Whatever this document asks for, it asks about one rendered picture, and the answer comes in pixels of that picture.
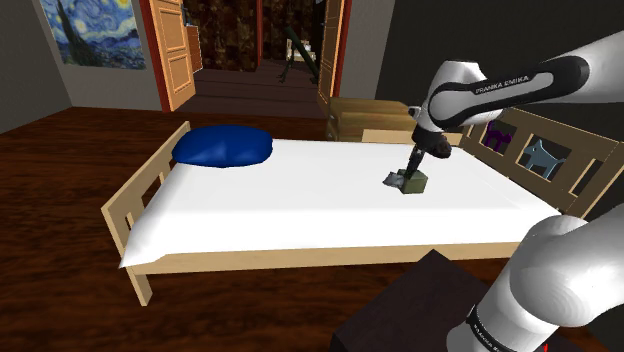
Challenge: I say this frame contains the olive green box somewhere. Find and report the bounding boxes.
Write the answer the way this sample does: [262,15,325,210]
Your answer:
[396,168,430,195]

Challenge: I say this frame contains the wooden chest of drawers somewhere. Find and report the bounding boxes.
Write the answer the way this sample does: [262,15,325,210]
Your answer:
[324,96,464,146]

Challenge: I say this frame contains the orange panelled door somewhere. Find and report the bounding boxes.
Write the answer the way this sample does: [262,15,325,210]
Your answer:
[147,0,198,113]
[316,0,348,116]

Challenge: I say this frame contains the wooden bed with white mattress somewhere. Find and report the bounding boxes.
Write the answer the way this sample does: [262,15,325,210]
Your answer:
[100,108,624,307]

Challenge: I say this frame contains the dark green tripod stand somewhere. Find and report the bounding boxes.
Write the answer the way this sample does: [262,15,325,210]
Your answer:
[277,25,321,86]

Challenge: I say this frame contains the dark robot stand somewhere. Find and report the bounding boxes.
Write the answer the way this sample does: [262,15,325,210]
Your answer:
[328,248,586,352]

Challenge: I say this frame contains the blue pillow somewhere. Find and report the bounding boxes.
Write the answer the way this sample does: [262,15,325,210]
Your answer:
[171,124,274,169]

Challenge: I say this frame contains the starry night wall painting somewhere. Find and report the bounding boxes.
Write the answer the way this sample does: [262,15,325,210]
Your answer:
[39,0,147,71]

